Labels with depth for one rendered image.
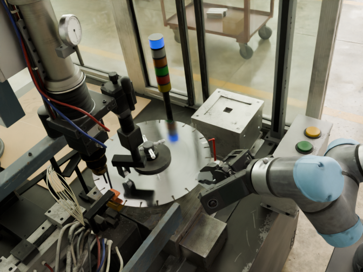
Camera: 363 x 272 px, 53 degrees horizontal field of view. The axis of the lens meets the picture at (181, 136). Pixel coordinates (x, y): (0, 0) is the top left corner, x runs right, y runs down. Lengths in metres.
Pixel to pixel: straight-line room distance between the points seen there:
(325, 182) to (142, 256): 0.39
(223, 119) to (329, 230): 0.59
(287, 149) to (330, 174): 0.46
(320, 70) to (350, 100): 1.70
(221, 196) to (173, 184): 0.22
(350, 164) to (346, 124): 1.85
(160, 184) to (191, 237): 0.17
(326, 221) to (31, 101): 1.41
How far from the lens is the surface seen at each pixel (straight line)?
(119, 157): 0.92
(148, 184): 0.94
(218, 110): 1.21
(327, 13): 1.05
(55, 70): 0.67
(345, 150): 0.78
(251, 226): 1.08
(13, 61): 0.68
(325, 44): 1.09
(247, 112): 1.19
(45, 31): 0.64
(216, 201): 0.73
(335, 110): 2.71
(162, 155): 0.99
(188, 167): 0.96
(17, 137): 1.60
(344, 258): 1.07
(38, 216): 1.15
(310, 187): 0.62
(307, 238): 1.98
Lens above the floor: 1.65
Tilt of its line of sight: 42 degrees down
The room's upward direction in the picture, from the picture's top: 9 degrees counter-clockwise
